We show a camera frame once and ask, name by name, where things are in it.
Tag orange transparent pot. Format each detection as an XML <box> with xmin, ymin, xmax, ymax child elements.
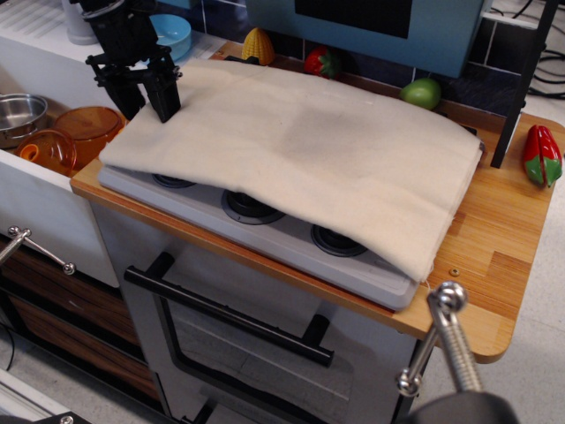
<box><xmin>54</xmin><ymin>106</ymin><xmax>127</xmax><ymax>170</ymax></box>

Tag yellow toy corn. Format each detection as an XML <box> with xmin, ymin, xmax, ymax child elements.
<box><xmin>241</xmin><ymin>27</ymin><xmax>275</xmax><ymax>65</ymax></box>

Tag black right stove knob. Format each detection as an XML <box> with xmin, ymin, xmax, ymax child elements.
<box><xmin>311</xmin><ymin>225</ymin><xmax>367</xmax><ymax>257</ymax></box>

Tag black metal post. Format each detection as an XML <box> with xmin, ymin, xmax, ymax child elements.
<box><xmin>490</xmin><ymin>0</ymin><xmax>560</xmax><ymax>169</ymax></box>

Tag blue plastic bowl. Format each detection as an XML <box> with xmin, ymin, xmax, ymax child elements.
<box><xmin>150</xmin><ymin>14</ymin><xmax>192</xmax><ymax>61</ymax></box>

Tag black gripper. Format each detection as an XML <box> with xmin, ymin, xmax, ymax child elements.
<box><xmin>81</xmin><ymin>1</ymin><xmax>181</xmax><ymax>123</ymax></box>

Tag blue toy microwave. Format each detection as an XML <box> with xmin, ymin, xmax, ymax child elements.
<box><xmin>246</xmin><ymin>1</ymin><xmax>492</xmax><ymax>77</ymax></box>

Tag grey toy stove top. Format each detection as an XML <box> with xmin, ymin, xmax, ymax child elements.
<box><xmin>98</xmin><ymin>166</ymin><xmax>418</xmax><ymax>311</ymax></box>

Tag cream cloth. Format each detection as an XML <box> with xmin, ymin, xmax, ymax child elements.
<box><xmin>100</xmin><ymin>59</ymin><xmax>482</xmax><ymax>282</ymax></box>

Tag white toy sink unit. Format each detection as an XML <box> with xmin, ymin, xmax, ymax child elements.
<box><xmin>1</xmin><ymin>1</ymin><xmax>118</xmax><ymax>287</ymax></box>

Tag black stove knob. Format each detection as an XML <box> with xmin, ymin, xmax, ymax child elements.
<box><xmin>152</xmin><ymin>174</ymin><xmax>194</xmax><ymax>189</ymax></box>
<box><xmin>222</xmin><ymin>190</ymin><xmax>285</xmax><ymax>225</ymax></box>
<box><xmin>311</xmin><ymin>225</ymin><xmax>367</xmax><ymax>257</ymax></box>

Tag black oven door handle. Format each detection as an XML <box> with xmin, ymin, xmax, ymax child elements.
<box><xmin>124</xmin><ymin>252</ymin><xmax>334</xmax><ymax>367</ymax></box>

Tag steel pot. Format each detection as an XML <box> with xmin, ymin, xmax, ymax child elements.
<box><xmin>1</xmin><ymin>94</ymin><xmax>48</xmax><ymax>149</ymax></box>

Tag grey oven door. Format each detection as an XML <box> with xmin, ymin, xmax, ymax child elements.
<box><xmin>117</xmin><ymin>247</ymin><xmax>416</xmax><ymax>423</ymax></box>

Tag black middle stove knob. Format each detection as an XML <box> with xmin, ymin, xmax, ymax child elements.
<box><xmin>222</xmin><ymin>190</ymin><xmax>285</xmax><ymax>225</ymax></box>

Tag silver clamp screw left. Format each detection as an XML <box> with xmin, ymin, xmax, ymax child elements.
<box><xmin>1</xmin><ymin>226</ymin><xmax>77</xmax><ymax>276</ymax></box>

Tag black left stove knob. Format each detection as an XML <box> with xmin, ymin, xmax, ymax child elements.
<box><xmin>152</xmin><ymin>174</ymin><xmax>194</xmax><ymax>189</ymax></box>

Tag black cables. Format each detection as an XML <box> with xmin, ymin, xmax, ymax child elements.
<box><xmin>489</xmin><ymin>0</ymin><xmax>565</xmax><ymax>101</ymax></box>

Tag silver clamp screw right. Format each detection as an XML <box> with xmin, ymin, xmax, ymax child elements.
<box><xmin>396</xmin><ymin>281</ymin><xmax>483</xmax><ymax>398</ymax></box>

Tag red toy strawberry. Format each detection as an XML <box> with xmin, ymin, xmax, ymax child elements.
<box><xmin>303</xmin><ymin>46</ymin><xmax>342</xmax><ymax>80</ymax></box>

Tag red toy pepper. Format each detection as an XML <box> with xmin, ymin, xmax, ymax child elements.
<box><xmin>523</xmin><ymin>125</ymin><xmax>563</xmax><ymax>188</ymax></box>

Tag silver clamp screw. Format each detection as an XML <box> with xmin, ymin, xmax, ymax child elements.
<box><xmin>1</xmin><ymin>226</ymin><xmax>77</xmax><ymax>276</ymax></box>
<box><xmin>396</xmin><ymin>281</ymin><xmax>483</xmax><ymax>398</ymax></box>

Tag orange transparent lid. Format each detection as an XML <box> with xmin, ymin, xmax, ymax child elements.
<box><xmin>15</xmin><ymin>129</ymin><xmax>77</xmax><ymax>177</ymax></box>

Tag green toy apple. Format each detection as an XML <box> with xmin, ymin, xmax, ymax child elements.
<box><xmin>399</xmin><ymin>78</ymin><xmax>441</xmax><ymax>110</ymax></box>

